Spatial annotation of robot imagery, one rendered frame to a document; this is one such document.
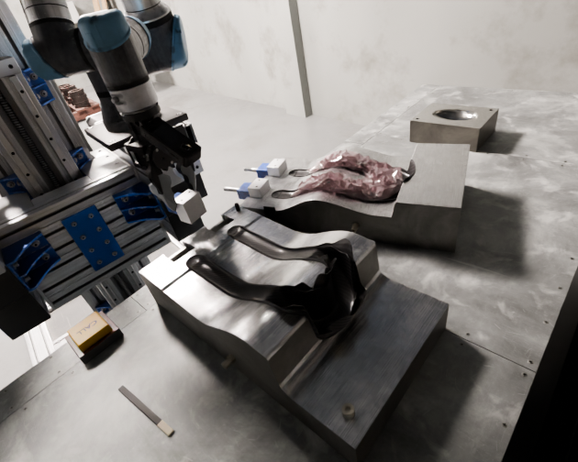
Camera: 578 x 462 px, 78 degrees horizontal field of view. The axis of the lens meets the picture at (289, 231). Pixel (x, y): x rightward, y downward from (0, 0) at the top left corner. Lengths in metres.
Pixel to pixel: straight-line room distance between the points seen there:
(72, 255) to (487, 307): 0.98
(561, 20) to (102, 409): 2.57
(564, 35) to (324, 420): 2.39
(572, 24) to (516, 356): 2.14
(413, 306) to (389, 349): 0.09
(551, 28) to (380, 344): 2.27
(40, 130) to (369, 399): 0.98
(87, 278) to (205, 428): 0.67
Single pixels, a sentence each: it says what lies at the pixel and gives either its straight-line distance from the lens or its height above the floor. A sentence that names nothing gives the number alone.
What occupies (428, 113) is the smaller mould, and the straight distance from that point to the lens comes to 1.24.
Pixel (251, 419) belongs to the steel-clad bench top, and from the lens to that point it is 0.60.
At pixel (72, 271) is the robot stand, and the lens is 1.13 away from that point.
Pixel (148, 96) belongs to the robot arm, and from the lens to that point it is 0.72.
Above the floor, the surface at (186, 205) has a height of 0.95.
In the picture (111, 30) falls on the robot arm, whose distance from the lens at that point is 0.70.
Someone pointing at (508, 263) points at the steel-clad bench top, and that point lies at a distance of 0.79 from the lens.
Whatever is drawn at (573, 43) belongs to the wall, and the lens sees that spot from 2.60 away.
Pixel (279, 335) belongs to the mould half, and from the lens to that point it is 0.49.
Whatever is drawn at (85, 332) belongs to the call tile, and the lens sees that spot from 0.79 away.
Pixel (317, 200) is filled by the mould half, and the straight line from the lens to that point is 0.78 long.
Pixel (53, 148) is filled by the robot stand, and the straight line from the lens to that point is 1.13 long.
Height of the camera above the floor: 1.32
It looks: 37 degrees down
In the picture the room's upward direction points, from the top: 13 degrees counter-clockwise
